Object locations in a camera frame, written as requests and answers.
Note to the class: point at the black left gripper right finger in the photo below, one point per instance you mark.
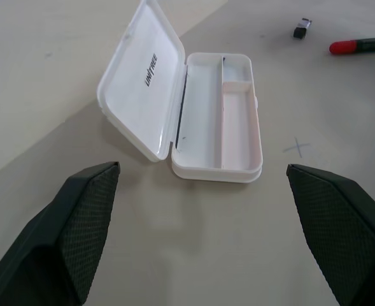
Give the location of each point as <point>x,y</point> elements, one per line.
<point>343,229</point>

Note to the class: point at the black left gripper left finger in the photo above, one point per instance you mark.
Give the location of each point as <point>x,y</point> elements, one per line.
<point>47,242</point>

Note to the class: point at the black marker with red cap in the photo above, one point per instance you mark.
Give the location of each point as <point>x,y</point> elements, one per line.
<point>365,44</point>

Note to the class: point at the black eraser with paper sleeve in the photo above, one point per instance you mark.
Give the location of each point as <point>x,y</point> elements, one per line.
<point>300,30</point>

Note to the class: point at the white plastic pencil case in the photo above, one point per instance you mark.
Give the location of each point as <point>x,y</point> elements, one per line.
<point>203,111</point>

